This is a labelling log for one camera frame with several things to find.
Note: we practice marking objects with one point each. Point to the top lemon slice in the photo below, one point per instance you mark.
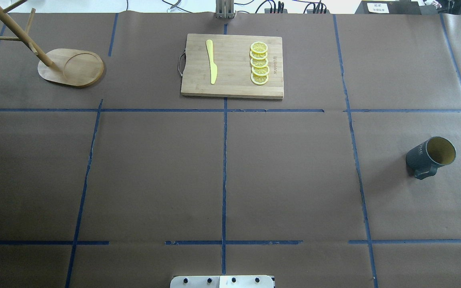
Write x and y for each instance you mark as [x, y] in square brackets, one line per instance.
[259, 47]

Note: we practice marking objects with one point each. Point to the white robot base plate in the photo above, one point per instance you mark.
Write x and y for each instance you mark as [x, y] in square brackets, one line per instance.
[223, 281]

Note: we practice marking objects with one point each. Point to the bottom lemon slice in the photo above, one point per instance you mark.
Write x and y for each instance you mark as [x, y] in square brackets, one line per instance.
[259, 80]

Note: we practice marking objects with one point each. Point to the wooden cup storage rack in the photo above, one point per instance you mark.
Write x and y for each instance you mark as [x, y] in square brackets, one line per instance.
[69, 67]

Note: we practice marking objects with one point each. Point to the black box with label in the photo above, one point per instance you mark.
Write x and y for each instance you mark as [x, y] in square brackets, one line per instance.
[394, 7]

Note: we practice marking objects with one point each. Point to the dark teal mug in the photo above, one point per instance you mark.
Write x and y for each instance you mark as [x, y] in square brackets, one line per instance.
[426, 158]

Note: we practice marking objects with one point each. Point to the lemon slice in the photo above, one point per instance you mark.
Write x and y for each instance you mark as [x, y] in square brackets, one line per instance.
[259, 80]
[259, 47]
[259, 63]
[258, 56]
[260, 71]

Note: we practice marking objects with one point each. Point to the yellow plastic knife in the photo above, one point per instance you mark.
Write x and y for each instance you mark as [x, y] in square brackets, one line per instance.
[213, 66]

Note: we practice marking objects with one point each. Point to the grey aluminium post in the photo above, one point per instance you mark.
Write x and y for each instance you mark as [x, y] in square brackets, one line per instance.
[225, 9]

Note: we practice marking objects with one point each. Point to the bamboo cutting board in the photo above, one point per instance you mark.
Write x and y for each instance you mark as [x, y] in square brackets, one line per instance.
[231, 54]

